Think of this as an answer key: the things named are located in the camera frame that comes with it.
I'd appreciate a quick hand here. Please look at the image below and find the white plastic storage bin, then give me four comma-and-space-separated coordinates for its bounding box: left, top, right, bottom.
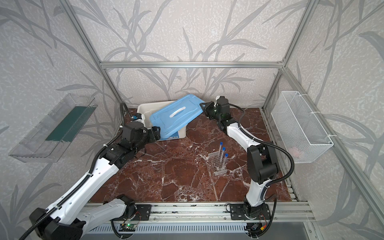
137, 101, 187, 141

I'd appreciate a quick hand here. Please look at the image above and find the blue plastic bin lid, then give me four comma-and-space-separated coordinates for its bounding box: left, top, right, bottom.
150, 94, 203, 139

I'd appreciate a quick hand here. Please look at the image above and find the clear acrylic test tube rack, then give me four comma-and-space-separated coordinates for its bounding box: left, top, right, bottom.
208, 151, 228, 176

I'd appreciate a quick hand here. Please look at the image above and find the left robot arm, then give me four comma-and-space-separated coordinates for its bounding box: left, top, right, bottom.
20, 114, 161, 240

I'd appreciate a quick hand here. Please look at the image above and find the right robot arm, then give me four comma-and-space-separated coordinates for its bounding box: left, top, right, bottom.
200, 96, 295, 239

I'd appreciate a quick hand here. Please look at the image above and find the pink item in basket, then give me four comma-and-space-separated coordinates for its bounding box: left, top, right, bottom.
289, 147, 304, 159

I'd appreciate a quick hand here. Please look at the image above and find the green circuit board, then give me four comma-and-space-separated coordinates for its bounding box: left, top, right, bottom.
119, 224, 138, 232

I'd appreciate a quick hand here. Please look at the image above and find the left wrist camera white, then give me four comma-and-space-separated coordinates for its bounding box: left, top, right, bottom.
131, 113, 145, 121

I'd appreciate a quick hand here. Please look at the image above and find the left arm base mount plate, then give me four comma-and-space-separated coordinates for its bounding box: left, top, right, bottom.
119, 204, 152, 221

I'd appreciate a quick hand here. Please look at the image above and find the white wire mesh basket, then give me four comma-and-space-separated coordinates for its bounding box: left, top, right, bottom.
271, 91, 334, 164

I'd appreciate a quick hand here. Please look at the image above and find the clear acrylic wall shelf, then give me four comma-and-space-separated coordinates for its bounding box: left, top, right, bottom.
9, 94, 98, 163

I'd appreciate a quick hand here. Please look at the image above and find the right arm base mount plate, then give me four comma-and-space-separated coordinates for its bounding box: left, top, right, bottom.
228, 203, 272, 221

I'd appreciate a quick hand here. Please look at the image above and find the aluminium front rail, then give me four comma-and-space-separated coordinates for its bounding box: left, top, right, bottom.
80, 201, 316, 224

